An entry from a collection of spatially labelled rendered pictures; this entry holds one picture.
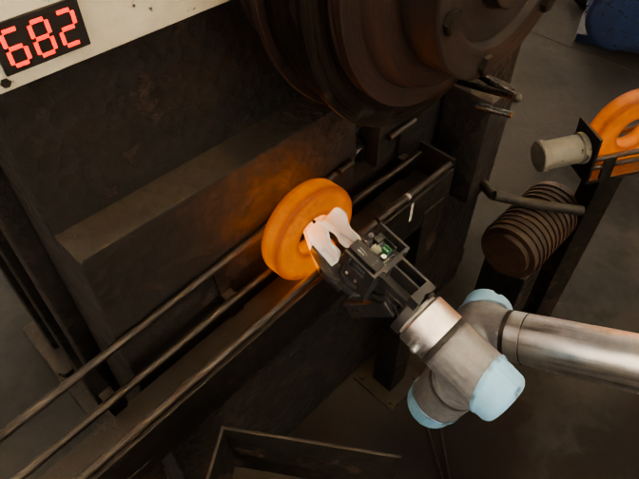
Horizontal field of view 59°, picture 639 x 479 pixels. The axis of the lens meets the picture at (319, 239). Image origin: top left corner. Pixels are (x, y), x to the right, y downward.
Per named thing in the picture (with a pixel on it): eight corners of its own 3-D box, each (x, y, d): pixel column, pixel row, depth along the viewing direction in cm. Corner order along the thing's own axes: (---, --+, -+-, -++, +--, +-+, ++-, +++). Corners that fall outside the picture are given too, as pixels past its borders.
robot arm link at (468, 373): (474, 434, 71) (507, 415, 64) (410, 370, 74) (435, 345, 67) (507, 393, 75) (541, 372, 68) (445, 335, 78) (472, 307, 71)
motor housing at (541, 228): (440, 356, 152) (483, 218, 112) (486, 309, 163) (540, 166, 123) (481, 388, 146) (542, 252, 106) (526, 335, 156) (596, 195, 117)
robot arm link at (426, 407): (470, 383, 87) (503, 356, 78) (439, 444, 80) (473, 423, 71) (426, 353, 88) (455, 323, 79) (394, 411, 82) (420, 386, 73)
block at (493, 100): (422, 182, 116) (441, 79, 98) (446, 163, 120) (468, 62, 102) (466, 207, 111) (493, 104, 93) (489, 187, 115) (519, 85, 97)
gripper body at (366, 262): (378, 216, 74) (448, 279, 71) (363, 249, 81) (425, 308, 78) (338, 247, 70) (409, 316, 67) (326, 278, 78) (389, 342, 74)
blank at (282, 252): (250, 219, 74) (267, 231, 72) (333, 157, 80) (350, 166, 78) (269, 287, 85) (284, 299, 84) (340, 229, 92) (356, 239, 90)
